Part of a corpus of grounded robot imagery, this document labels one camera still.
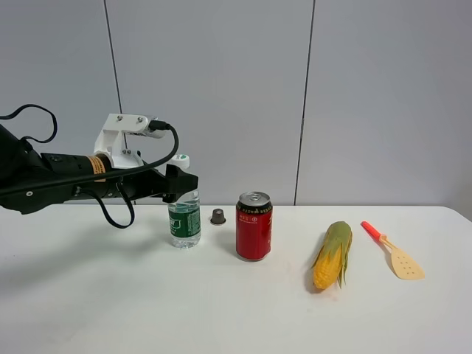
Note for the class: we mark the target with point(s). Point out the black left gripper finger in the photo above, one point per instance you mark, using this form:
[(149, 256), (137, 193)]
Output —
[(179, 180)]

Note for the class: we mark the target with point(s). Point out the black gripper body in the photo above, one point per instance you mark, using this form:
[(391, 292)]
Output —
[(136, 186)]

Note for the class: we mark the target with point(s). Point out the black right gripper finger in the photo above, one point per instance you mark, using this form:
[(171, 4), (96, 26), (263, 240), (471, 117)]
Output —
[(170, 197)]

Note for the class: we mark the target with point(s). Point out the clear water bottle green label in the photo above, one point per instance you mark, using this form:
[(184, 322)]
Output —
[(185, 220)]

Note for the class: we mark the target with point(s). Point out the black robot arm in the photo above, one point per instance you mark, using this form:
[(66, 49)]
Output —
[(28, 177)]

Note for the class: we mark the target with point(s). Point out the red soda can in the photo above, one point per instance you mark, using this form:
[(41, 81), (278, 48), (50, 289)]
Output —
[(253, 225)]

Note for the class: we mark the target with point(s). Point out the yellow corn cob with husk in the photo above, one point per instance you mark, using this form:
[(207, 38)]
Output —
[(330, 265)]

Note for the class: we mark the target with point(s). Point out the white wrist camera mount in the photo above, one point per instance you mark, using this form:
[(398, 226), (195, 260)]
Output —
[(111, 140)]

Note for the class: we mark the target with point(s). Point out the toy spatula red handle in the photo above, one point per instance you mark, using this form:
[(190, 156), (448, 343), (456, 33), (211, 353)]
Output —
[(403, 265)]

